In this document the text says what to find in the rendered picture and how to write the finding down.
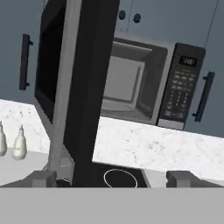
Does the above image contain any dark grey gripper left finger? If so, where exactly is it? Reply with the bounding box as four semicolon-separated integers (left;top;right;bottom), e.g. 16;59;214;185
0;170;58;188

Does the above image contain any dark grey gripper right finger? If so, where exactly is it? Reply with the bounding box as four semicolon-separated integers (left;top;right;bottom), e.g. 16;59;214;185
165;170;224;188

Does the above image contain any black and silver microwave oven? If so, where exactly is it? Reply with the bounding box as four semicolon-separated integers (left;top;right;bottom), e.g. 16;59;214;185
100;36;207;131

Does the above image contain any black microwave door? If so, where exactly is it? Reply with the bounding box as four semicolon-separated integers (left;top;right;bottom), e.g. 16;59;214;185
33;0;121;188

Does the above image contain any blue-grey cupboard door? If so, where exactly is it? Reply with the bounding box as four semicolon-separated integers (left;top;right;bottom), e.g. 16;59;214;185
0;0;47;105
183;0;224;138
115;0;134;39
127;0;220;49

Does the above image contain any white squeeze bottle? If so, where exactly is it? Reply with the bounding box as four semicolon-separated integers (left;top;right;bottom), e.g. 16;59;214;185
0;120;8;158
11;124;28;161

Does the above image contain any black hob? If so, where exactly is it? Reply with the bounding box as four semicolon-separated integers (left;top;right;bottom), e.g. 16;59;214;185
56;161;149;188

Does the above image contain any black round cupboard knob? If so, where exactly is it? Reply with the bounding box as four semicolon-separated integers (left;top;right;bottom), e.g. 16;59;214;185
132;13;143;24
117;10;127;21

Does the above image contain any black bar cupboard handle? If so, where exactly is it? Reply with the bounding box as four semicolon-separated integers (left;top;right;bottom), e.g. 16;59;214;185
192;70;216;123
18;32;34;92

